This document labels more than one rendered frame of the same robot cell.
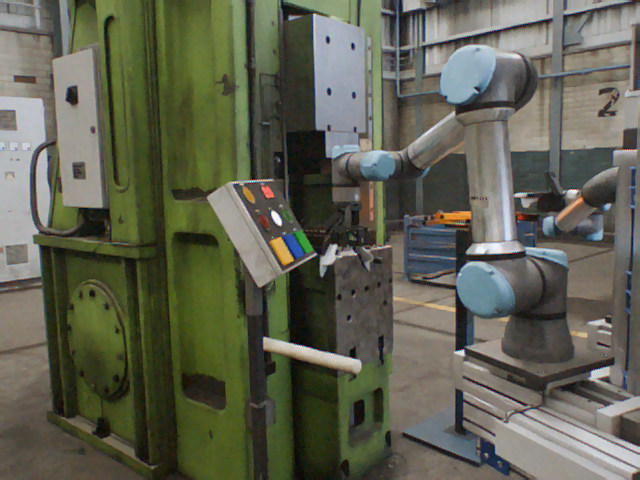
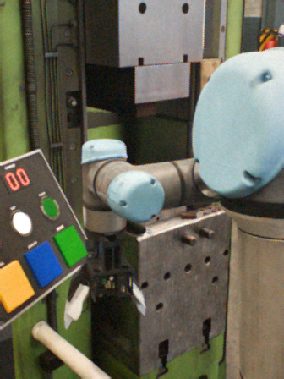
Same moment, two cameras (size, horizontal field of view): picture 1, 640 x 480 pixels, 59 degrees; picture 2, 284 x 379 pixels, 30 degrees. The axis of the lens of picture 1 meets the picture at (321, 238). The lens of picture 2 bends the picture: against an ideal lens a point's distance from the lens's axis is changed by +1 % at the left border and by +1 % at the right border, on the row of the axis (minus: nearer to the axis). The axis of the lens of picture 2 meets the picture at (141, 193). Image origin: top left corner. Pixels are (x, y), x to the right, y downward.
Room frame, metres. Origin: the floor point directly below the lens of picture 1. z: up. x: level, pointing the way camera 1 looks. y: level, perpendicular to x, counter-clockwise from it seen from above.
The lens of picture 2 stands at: (0.69, -0.29, 1.49)
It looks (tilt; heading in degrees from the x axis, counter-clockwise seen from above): 18 degrees down; 10
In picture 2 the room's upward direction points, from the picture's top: straight up
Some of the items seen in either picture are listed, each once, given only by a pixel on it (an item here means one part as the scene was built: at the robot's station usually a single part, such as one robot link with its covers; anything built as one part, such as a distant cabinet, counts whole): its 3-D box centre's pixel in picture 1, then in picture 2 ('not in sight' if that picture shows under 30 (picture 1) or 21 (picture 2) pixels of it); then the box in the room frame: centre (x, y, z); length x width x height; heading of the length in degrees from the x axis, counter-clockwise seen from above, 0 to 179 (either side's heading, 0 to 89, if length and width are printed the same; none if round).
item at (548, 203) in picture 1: (553, 201); not in sight; (2.29, -0.95, 1.08); 0.12 x 0.08 x 0.09; 42
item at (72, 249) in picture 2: (301, 242); (68, 246); (1.72, 0.06, 1.01); 0.07 x 0.05 x 0.07; 165
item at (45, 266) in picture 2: (291, 247); (42, 264); (1.62, 0.09, 1.01); 0.07 x 0.05 x 0.07; 165
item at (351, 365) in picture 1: (304, 354); (84, 368); (1.81, 0.06, 0.62); 0.44 x 0.05 x 0.05; 50
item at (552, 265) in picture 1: (536, 277); not in sight; (1.20, -0.46, 0.98); 0.13 x 0.12 x 0.14; 125
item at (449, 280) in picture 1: (465, 277); not in sight; (2.46, -0.63, 0.74); 0.40 x 0.30 x 0.02; 133
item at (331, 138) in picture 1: (301, 147); (116, 76); (2.27, 0.07, 1.32); 0.42 x 0.20 x 0.10; 50
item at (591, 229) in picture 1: (587, 226); not in sight; (2.17, -1.03, 0.98); 0.11 x 0.08 x 0.11; 89
